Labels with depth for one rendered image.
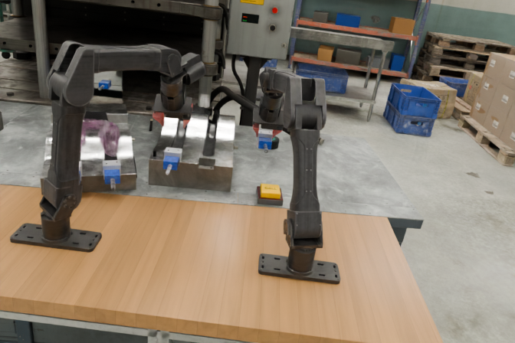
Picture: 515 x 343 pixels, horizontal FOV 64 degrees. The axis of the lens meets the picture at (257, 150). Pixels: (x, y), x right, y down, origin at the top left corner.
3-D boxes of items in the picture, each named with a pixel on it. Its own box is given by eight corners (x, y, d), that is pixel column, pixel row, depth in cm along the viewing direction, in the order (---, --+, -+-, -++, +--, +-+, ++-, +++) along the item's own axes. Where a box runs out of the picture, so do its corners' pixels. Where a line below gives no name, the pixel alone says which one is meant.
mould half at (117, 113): (136, 189, 128) (136, 157, 124) (41, 194, 119) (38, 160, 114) (126, 129, 170) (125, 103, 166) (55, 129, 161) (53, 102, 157)
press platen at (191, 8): (225, 53, 187) (230, 8, 179) (-81, 17, 176) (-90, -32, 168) (229, 28, 263) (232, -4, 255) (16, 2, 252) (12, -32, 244)
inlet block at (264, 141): (273, 159, 134) (274, 144, 132) (257, 158, 133) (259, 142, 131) (270, 145, 146) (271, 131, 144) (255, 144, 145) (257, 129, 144)
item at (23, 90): (215, 131, 201) (217, 117, 198) (-70, 102, 190) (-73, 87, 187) (221, 86, 278) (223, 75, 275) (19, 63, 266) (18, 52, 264)
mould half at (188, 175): (230, 191, 134) (234, 154, 128) (148, 184, 131) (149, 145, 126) (232, 135, 180) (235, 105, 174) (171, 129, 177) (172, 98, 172)
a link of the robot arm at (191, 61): (191, 71, 121) (180, 32, 113) (210, 79, 116) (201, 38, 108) (159, 89, 115) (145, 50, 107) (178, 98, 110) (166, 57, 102)
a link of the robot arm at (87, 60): (164, 42, 110) (44, 40, 88) (185, 49, 105) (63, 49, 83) (161, 86, 115) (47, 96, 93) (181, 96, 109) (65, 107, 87)
